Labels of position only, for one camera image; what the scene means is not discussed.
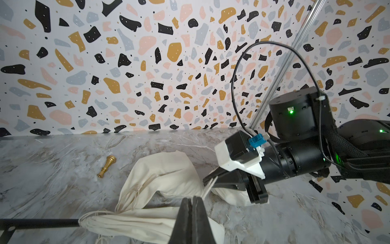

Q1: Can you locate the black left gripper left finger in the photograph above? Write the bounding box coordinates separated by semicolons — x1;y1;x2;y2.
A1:
168;198;193;244

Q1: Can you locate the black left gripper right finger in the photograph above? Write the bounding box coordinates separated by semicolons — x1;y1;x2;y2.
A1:
193;196;216;244

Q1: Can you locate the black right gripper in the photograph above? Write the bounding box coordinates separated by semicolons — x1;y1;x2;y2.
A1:
203;167;269;204

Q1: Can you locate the cream cloth bag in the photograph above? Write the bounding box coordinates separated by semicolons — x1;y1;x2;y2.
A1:
115;151;253;213

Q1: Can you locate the gold chess piece far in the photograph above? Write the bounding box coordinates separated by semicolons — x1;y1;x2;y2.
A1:
97;155;116;178

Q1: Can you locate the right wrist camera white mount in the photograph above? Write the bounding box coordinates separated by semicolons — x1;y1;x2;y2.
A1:
215;131;270;180

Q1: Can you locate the aluminium corner post right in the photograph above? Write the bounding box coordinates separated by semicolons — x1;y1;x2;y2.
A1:
249;0;326;130

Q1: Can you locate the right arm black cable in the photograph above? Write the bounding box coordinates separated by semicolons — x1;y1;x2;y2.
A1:
231;40;345;168

